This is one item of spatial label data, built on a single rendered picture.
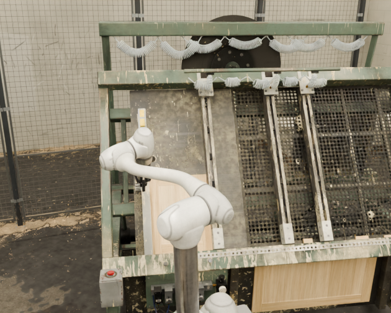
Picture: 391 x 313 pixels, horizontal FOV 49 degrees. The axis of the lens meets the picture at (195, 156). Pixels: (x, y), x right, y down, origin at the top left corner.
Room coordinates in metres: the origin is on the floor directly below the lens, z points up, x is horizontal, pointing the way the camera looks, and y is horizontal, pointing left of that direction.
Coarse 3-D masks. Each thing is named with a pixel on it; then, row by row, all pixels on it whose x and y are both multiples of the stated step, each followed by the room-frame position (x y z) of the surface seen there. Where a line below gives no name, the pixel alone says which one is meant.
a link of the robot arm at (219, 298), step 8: (216, 296) 1.66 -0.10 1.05; (224, 296) 1.67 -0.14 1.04; (208, 304) 1.63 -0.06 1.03; (216, 304) 1.61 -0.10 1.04; (224, 304) 1.61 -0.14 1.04; (232, 304) 1.63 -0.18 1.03; (208, 312) 1.60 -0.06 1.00; (216, 312) 1.59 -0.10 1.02; (224, 312) 1.59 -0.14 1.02; (232, 312) 1.61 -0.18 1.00
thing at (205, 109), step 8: (200, 80) 2.88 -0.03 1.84; (208, 80) 2.88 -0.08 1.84; (208, 88) 2.77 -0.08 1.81; (200, 96) 2.86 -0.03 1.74; (208, 96) 2.84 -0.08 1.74; (200, 104) 2.86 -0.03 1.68; (208, 104) 2.82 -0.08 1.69; (208, 112) 2.79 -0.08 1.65; (208, 120) 2.78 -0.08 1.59; (208, 128) 2.73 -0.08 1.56; (208, 136) 2.73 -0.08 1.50; (208, 144) 2.66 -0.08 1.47; (208, 152) 2.62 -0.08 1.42; (208, 160) 2.59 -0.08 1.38; (208, 168) 2.56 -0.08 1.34; (216, 168) 2.57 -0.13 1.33; (208, 176) 2.53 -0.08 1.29; (216, 176) 2.53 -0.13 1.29; (216, 184) 2.50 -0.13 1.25; (216, 224) 2.39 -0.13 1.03; (216, 232) 2.33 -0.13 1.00; (216, 240) 2.30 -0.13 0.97; (216, 248) 2.27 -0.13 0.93
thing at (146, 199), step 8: (144, 112) 2.77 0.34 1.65; (144, 192) 2.45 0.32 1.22; (144, 200) 2.42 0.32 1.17; (144, 208) 2.39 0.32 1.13; (144, 216) 2.36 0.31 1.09; (144, 224) 2.33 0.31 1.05; (144, 232) 2.31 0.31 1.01; (144, 240) 2.28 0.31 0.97; (144, 248) 2.25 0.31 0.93; (152, 248) 2.25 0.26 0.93
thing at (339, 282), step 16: (256, 272) 2.51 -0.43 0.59; (272, 272) 2.53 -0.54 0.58; (288, 272) 2.54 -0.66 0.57; (304, 272) 2.56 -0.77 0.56; (320, 272) 2.58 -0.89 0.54; (336, 272) 2.60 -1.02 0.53; (352, 272) 2.62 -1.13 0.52; (368, 272) 2.63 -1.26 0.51; (256, 288) 2.51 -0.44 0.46; (272, 288) 2.53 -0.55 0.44; (288, 288) 2.55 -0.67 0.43; (304, 288) 2.56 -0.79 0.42; (320, 288) 2.58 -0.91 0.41; (336, 288) 2.60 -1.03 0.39; (352, 288) 2.62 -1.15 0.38; (368, 288) 2.63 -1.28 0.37; (256, 304) 2.51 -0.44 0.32; (272, 304) 2.53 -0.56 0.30; (288, 304) 2.54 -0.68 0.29; (304, 304) 2.56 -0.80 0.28; (320, 304) 2.58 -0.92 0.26
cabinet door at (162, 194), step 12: (156, 180) 2.53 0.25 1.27; (204, 180) 2.56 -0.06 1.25; (156, 192) 2.48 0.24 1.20; (168, 192) 2.49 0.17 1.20; (180, 192) 2.50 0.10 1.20; (156, 204) 2.43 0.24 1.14; (168, 204) 2.44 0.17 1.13; (156, 216) 2.39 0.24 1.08; (156, 228) 2.35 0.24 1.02; (204, 228) 2.38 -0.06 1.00; (156, 240) 2.30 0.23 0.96; (204, 240) 2.33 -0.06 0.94; (156, 252) 2.26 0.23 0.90; (168, 252) 2.27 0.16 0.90
